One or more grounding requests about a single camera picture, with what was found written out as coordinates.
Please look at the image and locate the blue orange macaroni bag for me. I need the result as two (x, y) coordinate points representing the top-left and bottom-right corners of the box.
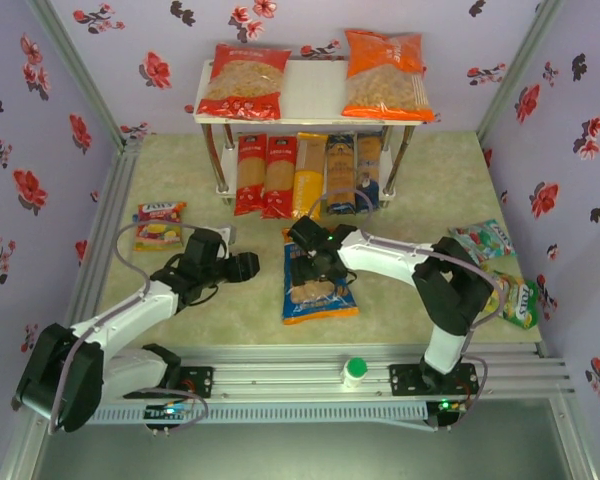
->
(279, 227), (360, 327)

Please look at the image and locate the yellow spaghetti pack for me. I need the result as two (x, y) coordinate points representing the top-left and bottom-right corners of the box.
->
(290, 132), (330, 222)

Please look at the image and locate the red spaghetti pack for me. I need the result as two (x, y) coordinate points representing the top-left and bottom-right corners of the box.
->
(260, 135), (299, 220)
(233, 133), (269, 218)

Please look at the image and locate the blue spaghetti pack wide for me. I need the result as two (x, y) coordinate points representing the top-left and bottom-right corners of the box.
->
(324, 133), (358, 217)

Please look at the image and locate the blue spaghetti pack narrow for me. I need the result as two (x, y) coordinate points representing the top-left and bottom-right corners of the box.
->
(354, 132), (384, 211)

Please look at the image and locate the red macaroni bag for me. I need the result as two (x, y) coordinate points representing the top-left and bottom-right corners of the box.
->
(195, 43), (293, 122)

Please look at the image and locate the orange fusilli bag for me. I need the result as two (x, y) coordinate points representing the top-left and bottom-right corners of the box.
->
(340, 28), (437, 123)

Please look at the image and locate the white two-tier shelf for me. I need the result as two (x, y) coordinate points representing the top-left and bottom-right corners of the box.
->
(193, 58), (425, 207)

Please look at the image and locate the red candy bag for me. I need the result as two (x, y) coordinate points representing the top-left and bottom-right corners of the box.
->
(132, 201), (188, 253)

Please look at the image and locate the white bottle green cap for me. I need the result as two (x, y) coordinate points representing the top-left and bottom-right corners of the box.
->
(342, 357), (369, 391)

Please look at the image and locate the left circuit board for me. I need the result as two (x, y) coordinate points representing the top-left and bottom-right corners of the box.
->
(145, 402), (197, 418)

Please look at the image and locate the circuit board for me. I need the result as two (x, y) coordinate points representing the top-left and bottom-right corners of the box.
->
(145, 402), (197, 418)
(436, 398), (470, 415)

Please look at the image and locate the teal candy bag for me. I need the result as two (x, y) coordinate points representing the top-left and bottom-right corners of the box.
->
(448, 219), (517, 264)

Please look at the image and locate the right circuit board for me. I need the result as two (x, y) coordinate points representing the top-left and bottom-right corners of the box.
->
(436, 398), (470, 415)

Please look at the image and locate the green yellow candy bag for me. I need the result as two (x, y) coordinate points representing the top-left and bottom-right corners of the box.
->
(482, 269), (541, 332)

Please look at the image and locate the left aluminium upright profile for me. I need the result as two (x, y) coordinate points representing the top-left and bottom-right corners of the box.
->
(26, 0), (142, 154)

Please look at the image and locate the aluminium upright profile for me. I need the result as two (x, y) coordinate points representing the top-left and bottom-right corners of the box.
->
(474, 0), (566, 146)
(26, 0), (142, 154)

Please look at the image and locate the right aluminium upright profile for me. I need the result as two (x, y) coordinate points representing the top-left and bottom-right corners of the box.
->
(474, 0), (566, 146)

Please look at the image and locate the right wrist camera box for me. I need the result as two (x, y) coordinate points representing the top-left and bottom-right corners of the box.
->
(288, 215), (332, 252)

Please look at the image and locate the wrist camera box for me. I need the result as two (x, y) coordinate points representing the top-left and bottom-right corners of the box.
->
(184, 223), (238, 262)
(288, 215), (332, 252)

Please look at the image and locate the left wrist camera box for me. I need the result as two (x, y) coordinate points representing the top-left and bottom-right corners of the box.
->
(184, 223), (238, 262)

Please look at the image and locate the left arm grey cable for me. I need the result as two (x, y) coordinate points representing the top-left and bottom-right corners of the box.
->
(47, 222), (234, 436)

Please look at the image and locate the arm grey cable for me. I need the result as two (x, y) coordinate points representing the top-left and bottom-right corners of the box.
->
(318, 188), (507, 432)
(47, 222), (234, 436)

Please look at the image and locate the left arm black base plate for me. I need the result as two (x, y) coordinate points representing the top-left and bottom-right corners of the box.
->
(123, 366), (215, 400)

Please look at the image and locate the aluminium front rail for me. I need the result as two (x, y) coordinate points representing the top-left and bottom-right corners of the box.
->
(27, 344), (576, 401)

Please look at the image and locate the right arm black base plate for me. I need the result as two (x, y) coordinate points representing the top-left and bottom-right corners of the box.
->
(388, 363), (481, 397)

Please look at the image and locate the left aluminium side rail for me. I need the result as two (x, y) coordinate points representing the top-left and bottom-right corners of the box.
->
(54, 139), (142, 364)

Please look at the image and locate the grey slotted cable duct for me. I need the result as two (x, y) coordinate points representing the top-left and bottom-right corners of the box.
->
(92, 403), (428, 426)

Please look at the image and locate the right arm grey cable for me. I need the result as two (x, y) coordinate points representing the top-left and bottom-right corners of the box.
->
(318, 188), (507, 432)

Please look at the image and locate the aluminium lower frame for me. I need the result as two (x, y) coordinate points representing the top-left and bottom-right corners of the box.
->
(0, 392), (599, 480)

